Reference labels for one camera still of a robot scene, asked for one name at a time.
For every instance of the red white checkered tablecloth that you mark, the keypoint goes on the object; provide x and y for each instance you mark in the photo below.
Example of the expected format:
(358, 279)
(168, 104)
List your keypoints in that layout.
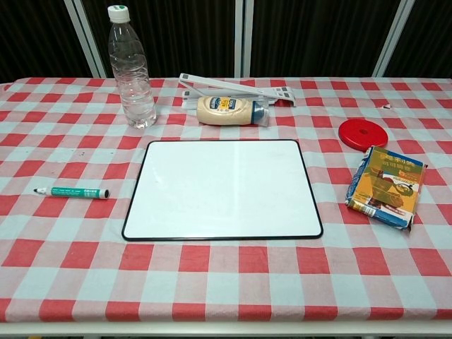
(226, 275)

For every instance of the mayonnaise squeeze bottle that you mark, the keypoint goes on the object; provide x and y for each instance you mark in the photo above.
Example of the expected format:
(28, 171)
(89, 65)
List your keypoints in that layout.
(226, 110)

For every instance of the red round disc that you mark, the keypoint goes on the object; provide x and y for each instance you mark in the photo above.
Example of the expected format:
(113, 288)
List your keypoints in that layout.
(363, 132)

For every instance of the white folding stand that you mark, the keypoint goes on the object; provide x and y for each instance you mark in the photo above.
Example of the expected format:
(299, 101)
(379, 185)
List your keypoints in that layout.
(233, 86)

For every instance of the white window frame post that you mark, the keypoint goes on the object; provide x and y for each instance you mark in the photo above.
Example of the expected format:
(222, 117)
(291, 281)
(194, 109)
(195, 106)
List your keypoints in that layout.
(243, 37)
(88, 39)
(392, 37)

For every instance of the clear plastic water bottle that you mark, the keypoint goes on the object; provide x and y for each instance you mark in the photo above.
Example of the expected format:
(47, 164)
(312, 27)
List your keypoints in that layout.
(131, 70)

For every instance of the white dry-erase board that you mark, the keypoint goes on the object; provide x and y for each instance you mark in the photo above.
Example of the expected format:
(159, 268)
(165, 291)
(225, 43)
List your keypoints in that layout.
(222, 190)

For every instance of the blue yellow snack packet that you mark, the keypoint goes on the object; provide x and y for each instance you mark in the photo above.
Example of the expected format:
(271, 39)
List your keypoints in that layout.
(386, 187)

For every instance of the green whiteboard marker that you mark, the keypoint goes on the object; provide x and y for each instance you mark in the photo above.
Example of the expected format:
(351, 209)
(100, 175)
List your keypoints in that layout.
(72, 192)

